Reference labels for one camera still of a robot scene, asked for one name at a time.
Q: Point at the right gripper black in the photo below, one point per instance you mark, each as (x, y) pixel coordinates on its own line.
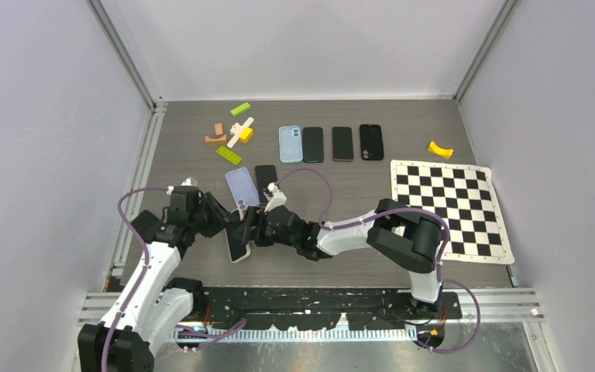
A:
(256, 216)

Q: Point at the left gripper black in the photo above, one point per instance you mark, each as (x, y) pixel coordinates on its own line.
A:
(221, 218)

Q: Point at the black phone from lilac case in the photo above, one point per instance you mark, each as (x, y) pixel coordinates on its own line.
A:
(264, 174)

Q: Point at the black phone with dark frame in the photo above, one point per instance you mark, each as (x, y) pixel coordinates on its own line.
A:
(313, 144)

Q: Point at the purple phone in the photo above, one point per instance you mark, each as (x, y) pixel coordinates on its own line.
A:
(342, 144)

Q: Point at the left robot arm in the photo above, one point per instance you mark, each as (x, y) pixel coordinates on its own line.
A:
(148, 310)

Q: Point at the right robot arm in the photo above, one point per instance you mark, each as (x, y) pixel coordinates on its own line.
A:
(412, 238)

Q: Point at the light green flat brick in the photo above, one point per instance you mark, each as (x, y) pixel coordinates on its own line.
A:
(229, 155)

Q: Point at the brown arch block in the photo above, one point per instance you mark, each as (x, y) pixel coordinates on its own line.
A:
(216, 141)

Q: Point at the small brown block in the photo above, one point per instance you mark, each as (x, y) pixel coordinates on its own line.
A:
(219, 130)

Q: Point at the green lego brick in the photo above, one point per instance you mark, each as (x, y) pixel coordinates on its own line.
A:
(240, 109)

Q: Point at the yellow curved block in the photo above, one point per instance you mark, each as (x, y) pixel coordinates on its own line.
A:
(445, 153)

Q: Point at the checkerboard mat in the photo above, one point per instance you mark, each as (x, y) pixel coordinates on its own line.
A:
(464, 196)

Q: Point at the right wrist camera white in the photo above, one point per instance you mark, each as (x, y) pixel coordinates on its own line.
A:
(275, 197)

